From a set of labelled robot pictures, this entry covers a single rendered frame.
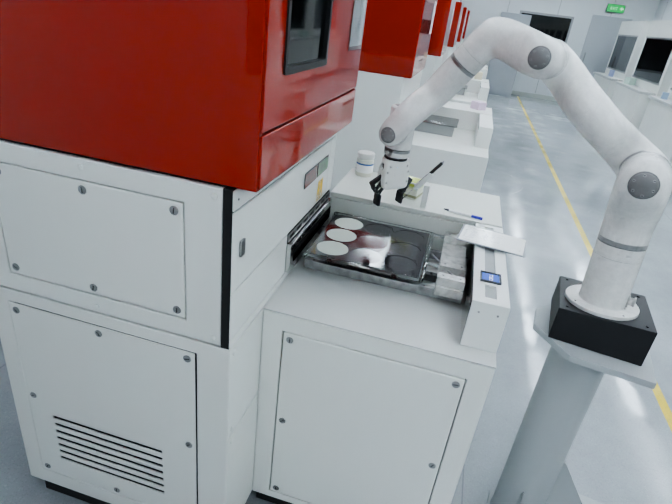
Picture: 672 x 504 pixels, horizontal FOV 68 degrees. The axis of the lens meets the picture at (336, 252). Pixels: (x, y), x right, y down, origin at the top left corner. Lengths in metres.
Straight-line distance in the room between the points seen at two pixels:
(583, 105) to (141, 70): 1.03
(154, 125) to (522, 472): 1.52
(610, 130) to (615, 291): 0.42
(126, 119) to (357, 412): 0.96
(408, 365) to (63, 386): 0.97
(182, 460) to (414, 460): 0.66
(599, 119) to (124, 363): 1.35
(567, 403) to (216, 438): 1.01
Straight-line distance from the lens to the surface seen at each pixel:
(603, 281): 1.50
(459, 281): 1.48
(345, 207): 1.84
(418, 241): 1.70
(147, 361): 1.38
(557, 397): 1.67
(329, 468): 1.67
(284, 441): 1.65
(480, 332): 1.34
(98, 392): 1.56
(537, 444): 1.79
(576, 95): 1.44
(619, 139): 1.46
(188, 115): 1.04
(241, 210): 1.08
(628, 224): 1.44
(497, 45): 1.47
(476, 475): 2.20
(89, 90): 1.16
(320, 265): 1.56
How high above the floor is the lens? 1.58
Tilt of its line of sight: 26 degrees down
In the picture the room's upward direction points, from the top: 8 degrees clockwise
